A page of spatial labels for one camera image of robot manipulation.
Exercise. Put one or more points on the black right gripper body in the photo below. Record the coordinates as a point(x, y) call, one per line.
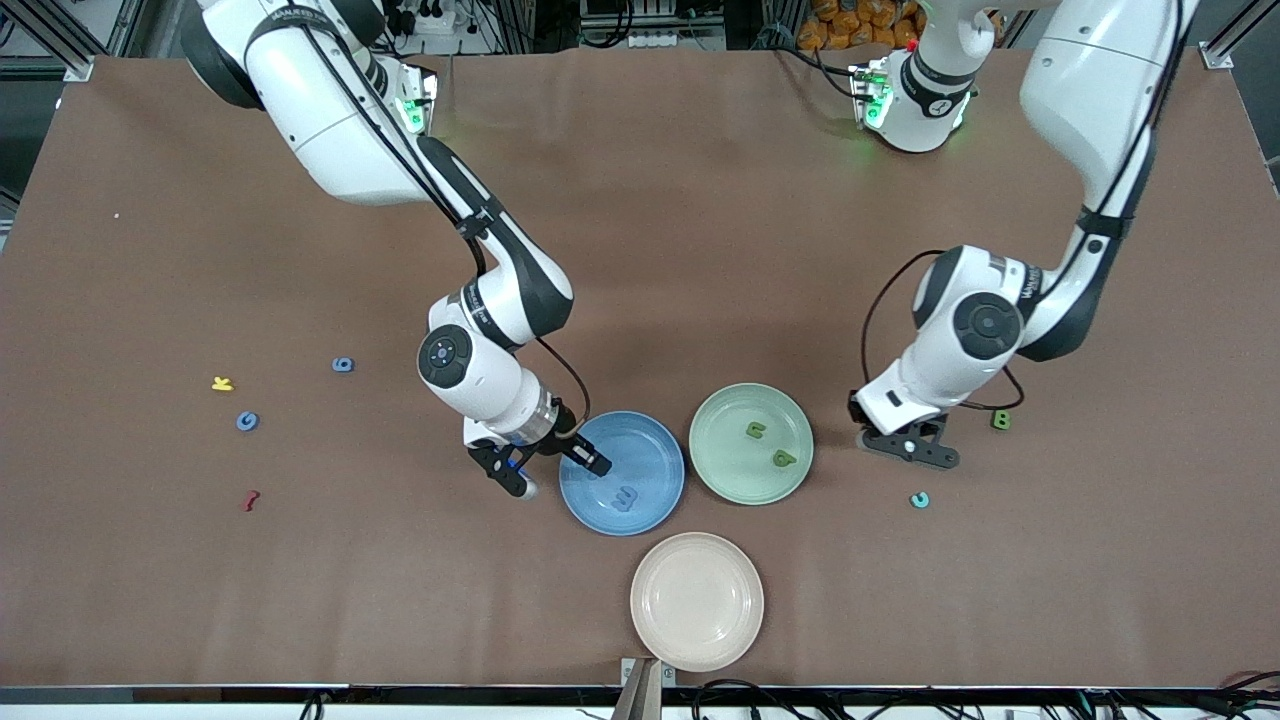
point(567, 436)

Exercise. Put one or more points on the blue foam letter E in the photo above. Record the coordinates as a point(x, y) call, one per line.
point(625, 499)

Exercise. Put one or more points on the green foam letter b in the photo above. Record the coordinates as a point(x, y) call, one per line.
point(1001, 422)
point(779, 458)

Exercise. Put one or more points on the blue foam letter G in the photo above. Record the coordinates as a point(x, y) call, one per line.
point(240, 421)

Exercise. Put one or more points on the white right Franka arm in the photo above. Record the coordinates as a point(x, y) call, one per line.
point(330, 110)

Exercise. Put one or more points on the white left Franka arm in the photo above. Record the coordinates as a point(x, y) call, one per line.
point(1090, 90)

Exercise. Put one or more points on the blue plate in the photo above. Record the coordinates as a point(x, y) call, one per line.
point(650, 450)

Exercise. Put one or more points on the green plate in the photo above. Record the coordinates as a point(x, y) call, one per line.
point(730, 470)

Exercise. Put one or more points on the beige plate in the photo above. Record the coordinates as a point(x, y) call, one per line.
point(697, 601)

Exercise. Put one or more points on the table cover sheet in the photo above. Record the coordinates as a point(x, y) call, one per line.
point(640, 250)

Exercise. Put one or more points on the red foam squiggle piece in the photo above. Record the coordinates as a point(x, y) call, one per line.
point(251, 501)

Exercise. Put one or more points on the bag of oranges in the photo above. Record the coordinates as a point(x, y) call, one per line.
point(850, 22)

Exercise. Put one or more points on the white power strip with plugs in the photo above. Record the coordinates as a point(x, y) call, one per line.
point(445, 20)

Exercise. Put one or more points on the aluminium frame post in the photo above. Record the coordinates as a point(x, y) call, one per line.
point(78, 68)
point(1215, 55)

